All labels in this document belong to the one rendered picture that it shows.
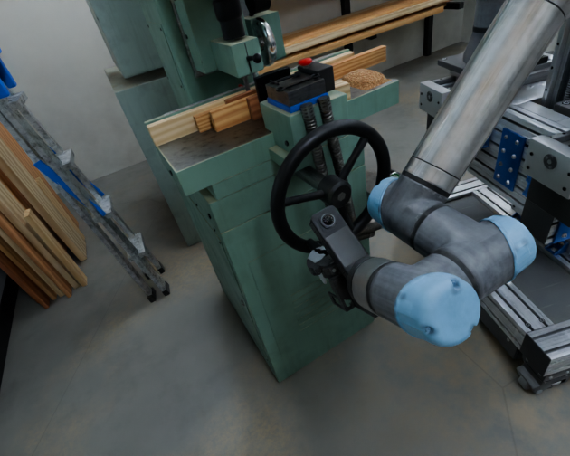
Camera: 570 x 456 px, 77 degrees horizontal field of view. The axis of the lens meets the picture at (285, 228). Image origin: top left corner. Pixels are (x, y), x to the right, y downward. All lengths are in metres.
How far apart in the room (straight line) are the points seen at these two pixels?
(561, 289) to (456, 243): 1.00
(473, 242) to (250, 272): 0.64
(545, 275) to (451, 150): 1.00
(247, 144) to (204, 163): 0.10
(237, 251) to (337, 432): 0.69
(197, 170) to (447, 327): 0.57
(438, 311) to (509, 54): 0.33
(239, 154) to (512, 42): 0.51
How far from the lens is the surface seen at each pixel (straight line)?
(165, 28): 1.07
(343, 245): 0.54
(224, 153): 0.79
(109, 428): 1.59
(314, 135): 0.65
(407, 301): 0.40
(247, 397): 1.41
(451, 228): 0.48
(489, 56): 0.55
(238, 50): 0.88
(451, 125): 0.53
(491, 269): 0.46
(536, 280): 1.45
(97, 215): 1.60
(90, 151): 3.33
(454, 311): 0.41
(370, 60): 1.14
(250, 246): 0.92
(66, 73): 3.19
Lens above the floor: 1.22
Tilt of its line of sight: 38 degrees down
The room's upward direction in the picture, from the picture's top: 14 degrees counter-clockwise
